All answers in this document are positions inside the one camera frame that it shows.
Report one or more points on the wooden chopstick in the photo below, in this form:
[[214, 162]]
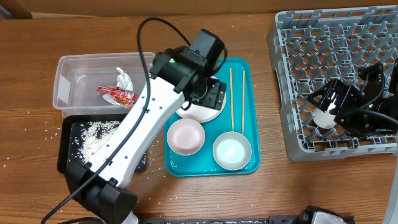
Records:
[[231, 97], [243, 101]]

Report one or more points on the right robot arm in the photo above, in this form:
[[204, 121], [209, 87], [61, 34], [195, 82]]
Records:
[[382, 113]]

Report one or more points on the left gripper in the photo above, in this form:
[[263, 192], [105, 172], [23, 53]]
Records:
[[214, 94]]

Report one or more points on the grey dishwasher rack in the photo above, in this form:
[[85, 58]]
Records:
[[310, 48]]

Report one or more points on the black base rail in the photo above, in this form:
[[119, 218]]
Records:
[[245, 219]]

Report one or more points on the teal plastic tray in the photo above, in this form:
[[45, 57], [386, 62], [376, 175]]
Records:
[[202, 163]]

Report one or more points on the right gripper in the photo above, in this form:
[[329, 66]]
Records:
[[347, 93]]

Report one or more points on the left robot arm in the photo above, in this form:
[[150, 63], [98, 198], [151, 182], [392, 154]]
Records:
[[177, 75]]

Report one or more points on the black tray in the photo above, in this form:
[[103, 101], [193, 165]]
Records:
[[64, 154]]

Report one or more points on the white tissue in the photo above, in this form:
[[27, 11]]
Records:
[[123, 80]]

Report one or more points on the grey bowl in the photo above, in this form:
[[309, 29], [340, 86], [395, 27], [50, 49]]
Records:
[[232, 151]]

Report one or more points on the red snack wrapper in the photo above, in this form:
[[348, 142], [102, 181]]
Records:
[[117, 96]]

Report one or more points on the white paper cup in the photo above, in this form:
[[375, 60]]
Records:
[[324, 120]]

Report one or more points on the pile of rice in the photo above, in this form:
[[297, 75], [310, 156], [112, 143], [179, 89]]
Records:
[[88, 137]]

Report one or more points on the clear plastic bin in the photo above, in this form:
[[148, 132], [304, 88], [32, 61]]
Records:
[[78, 77]]

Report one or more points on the large white plate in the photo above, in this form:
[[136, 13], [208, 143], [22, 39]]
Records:
[[201, 114]]

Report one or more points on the small pink bowl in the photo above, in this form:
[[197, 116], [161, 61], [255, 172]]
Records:
[[185, 136]]

